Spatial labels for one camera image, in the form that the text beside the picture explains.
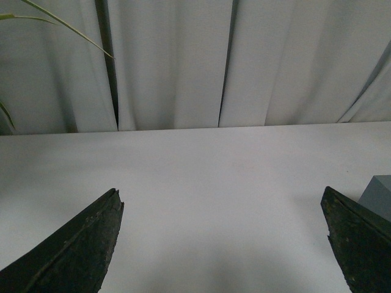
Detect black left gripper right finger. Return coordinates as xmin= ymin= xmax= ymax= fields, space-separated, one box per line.
xmin=321 ymin=186 xmax=390 ymax=292

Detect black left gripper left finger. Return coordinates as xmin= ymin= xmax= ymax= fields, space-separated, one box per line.
xmin=1 ymin=189 xmax=124 ymax=292

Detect gray square base block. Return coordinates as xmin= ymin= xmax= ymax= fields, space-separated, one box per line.
xmin=358 ymin=175 xmax=391 ymax=221

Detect white pleated curtain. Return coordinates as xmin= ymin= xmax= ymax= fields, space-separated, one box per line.
xmin=1 ymin=1 xmax=390 ymax=135

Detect green plant leaves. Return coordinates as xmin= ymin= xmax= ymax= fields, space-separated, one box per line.
xmin=0 ymin=0 xmax=116 ymax=131

